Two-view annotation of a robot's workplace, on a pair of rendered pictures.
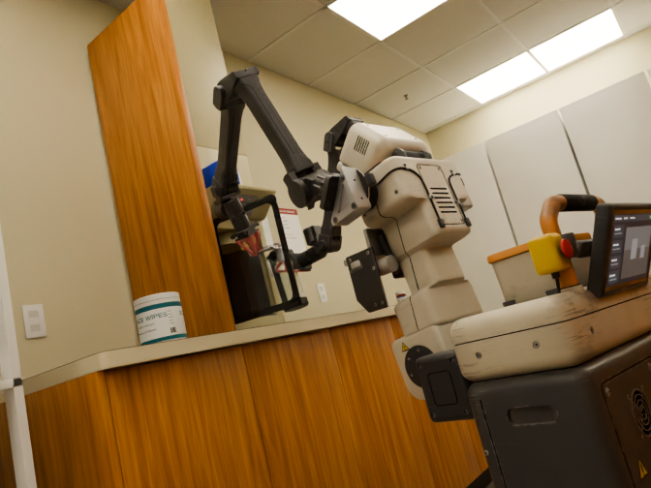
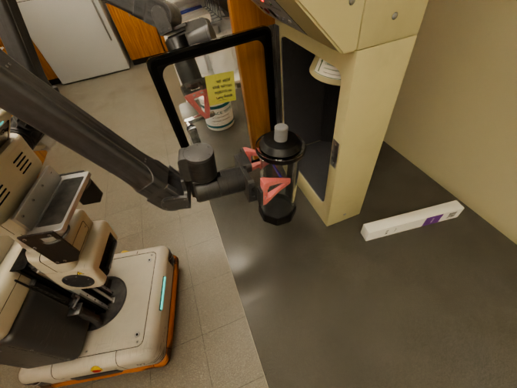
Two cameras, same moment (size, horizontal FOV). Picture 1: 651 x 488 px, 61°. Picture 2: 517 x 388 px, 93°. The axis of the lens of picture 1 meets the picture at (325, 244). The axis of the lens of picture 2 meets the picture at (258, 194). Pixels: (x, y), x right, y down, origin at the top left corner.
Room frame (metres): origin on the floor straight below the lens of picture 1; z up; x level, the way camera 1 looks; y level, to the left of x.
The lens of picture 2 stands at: (2.38, -0.18, 1.56)
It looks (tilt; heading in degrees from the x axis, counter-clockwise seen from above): 48 degrees down; 132
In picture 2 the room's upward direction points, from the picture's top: 9 degrees counter-clockwise
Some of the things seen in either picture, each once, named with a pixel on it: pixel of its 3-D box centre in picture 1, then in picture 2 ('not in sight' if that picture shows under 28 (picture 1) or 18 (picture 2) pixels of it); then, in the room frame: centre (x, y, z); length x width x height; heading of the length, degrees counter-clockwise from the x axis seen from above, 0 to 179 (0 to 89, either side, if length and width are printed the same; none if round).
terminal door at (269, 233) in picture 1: (253, 259); (228, 118); (1.92, 0.26, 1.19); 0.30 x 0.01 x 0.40; 62
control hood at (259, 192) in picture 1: (241, 202); (278, 1); (2.09, 0.28, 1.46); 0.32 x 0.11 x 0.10; 146
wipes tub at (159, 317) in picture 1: (161, 321); not in sight; (1.59, 0.52, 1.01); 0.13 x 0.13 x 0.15
